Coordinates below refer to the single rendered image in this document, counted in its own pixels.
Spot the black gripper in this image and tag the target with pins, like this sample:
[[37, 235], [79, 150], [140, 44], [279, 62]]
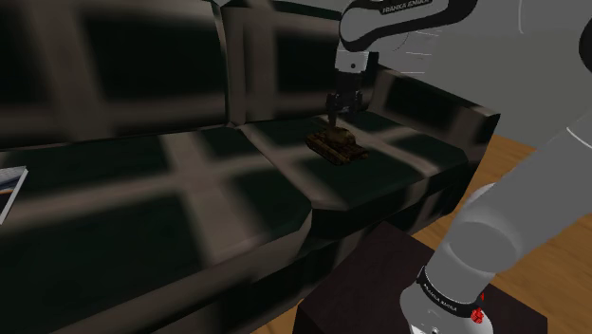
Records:
[[349, 84]]

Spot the dark robot stand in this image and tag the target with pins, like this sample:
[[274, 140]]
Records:
[[360, 282]]

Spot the brown toy tank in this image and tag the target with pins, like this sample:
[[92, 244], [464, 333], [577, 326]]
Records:
[[337, 144]]

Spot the grey white book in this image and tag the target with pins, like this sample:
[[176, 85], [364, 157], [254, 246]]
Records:
[[10, 189]]

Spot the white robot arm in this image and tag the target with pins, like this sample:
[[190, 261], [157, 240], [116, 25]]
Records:
[[518, 203]]

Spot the dark checked sofa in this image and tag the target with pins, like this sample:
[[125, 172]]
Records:
[[152, 185]]

